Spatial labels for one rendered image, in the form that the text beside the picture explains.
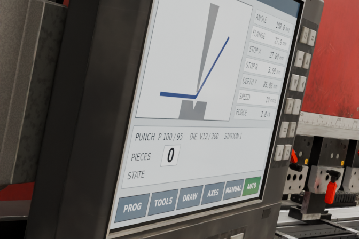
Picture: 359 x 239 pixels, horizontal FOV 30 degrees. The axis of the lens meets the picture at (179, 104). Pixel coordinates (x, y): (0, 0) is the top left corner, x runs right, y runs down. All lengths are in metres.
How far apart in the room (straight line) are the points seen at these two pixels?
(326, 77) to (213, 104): 1.20
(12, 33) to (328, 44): 1.35
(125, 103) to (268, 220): 0.43
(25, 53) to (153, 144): 0.14
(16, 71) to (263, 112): 0.34
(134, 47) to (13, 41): 0.11
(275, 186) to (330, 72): 1.00
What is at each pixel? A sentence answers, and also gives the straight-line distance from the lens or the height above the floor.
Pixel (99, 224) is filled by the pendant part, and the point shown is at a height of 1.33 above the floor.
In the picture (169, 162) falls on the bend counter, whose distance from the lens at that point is 0.65.
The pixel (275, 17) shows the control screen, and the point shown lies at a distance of 0.81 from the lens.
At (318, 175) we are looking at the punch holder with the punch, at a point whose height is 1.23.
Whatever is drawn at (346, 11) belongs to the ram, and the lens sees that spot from 1.92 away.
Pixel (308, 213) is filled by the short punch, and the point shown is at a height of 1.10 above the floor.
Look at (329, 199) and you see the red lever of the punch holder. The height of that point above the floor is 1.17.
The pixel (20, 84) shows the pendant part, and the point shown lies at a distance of 0.62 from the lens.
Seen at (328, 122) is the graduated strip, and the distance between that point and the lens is 1.94.
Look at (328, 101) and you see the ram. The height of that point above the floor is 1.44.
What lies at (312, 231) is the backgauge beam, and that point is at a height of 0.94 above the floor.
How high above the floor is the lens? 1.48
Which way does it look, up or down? 4 degrees down
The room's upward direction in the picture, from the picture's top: 12 degrees clockwise
